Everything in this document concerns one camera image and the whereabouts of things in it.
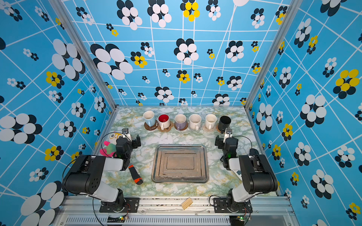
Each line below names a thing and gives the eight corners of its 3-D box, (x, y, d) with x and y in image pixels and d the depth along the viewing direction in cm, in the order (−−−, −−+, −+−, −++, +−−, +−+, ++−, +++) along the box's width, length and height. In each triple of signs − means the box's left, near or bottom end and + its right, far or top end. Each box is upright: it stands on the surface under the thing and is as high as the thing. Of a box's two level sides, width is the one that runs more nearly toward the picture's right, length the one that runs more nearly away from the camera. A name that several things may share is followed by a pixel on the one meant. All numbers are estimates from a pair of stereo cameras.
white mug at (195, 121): (189, 134, 104) (189, 127, 97) (189, 122, 112) (189, 114, 104) (201, 134, 104) (202, 126, 97) (200, 122, 112) (201, 114, 104)
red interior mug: (158, 131, 105) (156, 125, 99) (160, 120, 112) (158, 113, 106) (169, 131, 105) (168, 125, 99) (170, 120, 112) (169, 113, 106)
